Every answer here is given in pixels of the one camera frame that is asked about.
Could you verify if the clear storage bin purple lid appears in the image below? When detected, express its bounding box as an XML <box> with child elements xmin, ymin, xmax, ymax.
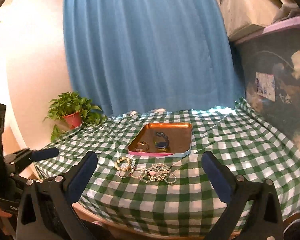
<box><xmin>234</xmin><ymin>16</ymin><xmax>300</xmax><ymax>151</ymax></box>

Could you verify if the red plant pot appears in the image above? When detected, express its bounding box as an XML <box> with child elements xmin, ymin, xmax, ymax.
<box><xmin>63</xmin><ymin>112</ymin><xmax>82</xmax><ymax>129</ymax></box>

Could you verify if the black smart watch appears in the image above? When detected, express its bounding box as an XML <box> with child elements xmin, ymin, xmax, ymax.
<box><xmin>153</xmin><ymin>132</ymin><xmax>170</xmax><ymax>153</ymax></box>

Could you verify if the cream large bead bracelet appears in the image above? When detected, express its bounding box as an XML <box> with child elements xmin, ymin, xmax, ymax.
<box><xmin>114</xmin><ymin>155</ymin><xmax>137</xmax><ymax>172</ymax></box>

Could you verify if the pink charm beaded bracelet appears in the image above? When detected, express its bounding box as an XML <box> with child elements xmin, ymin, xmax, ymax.
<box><xmin>147</xmin><ymin>162</ymin><xmax>172</xmax><ymax>183</ymax></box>

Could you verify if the grey fabric storage box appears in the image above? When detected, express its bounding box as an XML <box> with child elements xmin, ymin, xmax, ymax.
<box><xmin>217</xmin><ymin>0</ymin><xmax>300</xmax><ymax>41</ymax></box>

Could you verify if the copper tray pink rim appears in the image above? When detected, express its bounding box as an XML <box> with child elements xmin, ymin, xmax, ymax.
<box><xmin>127</xmin><ymin>122</ymin><xmax>192</xmax><ymax>158</ymax></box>

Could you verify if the white label sticker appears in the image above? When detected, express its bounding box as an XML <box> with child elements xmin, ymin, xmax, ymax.
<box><xmin>255</xmin><ymin>72</ymin><xmax>275</xmax><ymax>102</ymax></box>

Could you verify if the blue curtain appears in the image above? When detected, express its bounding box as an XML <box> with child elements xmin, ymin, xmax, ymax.
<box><xmin>63</xmin><ymin>0</ymin><xmax>244</xmax><ymax>115</ymax></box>

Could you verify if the thin gold bangle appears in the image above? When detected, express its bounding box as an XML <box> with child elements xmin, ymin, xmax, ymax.
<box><xmin>134</xmin><ymin>141</ymin><xmax>149</xmax><ymax>152</ymax></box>

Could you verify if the pink green bead bracelet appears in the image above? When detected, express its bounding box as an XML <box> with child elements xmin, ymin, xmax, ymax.
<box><xmin>118</xmin><ymin>164</ymin><xmax>148</xmax><ymax>180</ymax></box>

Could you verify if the green white checkered tablecloth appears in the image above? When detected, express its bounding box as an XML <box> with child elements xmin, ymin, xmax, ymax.
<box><xmin>35</xmin><ymin>99</ymin><xmax>300</xmax><ymax>237</ymax></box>

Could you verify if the green potted plant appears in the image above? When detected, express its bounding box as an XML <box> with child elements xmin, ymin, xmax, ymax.
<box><xmin>45</xmin><ymin>92</ymin><xmax>107</xmax><ymax>129</ymax></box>

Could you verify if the grey bead tube bracelet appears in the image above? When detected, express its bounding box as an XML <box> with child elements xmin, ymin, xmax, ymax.
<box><xmin>162</xmin><ymin>171</ymin><xmax>178</xmax><ymax>185</ymax></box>

